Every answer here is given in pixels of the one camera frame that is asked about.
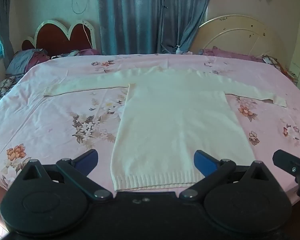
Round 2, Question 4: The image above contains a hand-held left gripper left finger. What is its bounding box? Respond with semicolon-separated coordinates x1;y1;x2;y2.
14;149;113;202

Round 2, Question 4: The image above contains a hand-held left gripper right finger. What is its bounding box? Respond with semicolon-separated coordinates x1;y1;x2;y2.
179;150;282;200

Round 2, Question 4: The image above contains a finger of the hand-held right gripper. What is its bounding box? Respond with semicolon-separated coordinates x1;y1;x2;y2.
272;150;300;198

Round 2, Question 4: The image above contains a white knit sweater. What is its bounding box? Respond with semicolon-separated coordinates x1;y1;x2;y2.
43;66;287;190

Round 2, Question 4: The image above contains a pink floral bedsheet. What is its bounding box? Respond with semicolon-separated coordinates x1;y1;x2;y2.
0;53;300;205

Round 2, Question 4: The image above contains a cartoon print cushion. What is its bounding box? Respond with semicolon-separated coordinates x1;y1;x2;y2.
261;55;299;83

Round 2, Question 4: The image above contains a purple pillow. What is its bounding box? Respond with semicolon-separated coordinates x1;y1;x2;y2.
51;49;102;59

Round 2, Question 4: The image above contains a dark patterned pillow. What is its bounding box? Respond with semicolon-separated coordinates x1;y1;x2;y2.
0;76;18;105

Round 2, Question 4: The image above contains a blue grey pillow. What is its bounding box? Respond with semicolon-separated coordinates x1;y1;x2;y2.
5;49;50;75

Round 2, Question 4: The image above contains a red heart-shaped headboard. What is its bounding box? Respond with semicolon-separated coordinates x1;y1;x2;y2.
22;19;97;57

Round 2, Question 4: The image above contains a round cream board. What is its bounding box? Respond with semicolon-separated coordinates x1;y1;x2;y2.
190;14;294;67

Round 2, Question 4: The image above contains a blue grey curtain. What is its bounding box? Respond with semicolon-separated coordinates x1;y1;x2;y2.
97;0;215;55

